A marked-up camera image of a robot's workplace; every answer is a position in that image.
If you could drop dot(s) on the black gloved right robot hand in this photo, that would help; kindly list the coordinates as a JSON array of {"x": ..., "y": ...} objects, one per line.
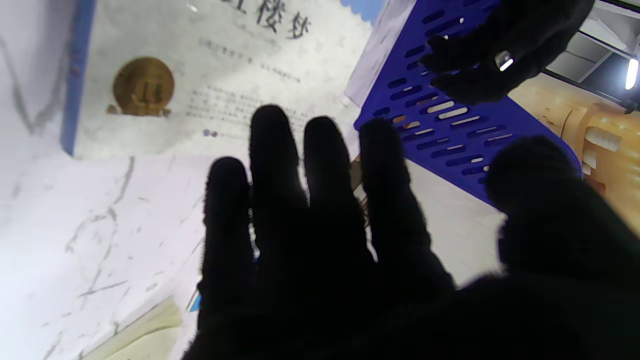
[{"x": 320, "y": 260}]

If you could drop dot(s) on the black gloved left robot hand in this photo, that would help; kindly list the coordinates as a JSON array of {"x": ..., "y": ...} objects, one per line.
[{"x": 525, "y": 30}]

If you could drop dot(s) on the tan cover book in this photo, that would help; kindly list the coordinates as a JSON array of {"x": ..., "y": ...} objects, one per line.
[{"x": 150, "y": 340}]

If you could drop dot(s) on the blue and white novel book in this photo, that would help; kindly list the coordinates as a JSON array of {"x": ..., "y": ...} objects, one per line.
[{"x": 150, "y": 30}]

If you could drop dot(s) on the blue perforated plastic file holder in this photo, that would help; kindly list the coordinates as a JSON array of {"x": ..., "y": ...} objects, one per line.
[{"x": 530, "y": 142}]

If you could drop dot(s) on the bright ceiling light tube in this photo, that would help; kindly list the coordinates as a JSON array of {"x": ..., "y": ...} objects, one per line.
[{"x": 632, "y": 74}]

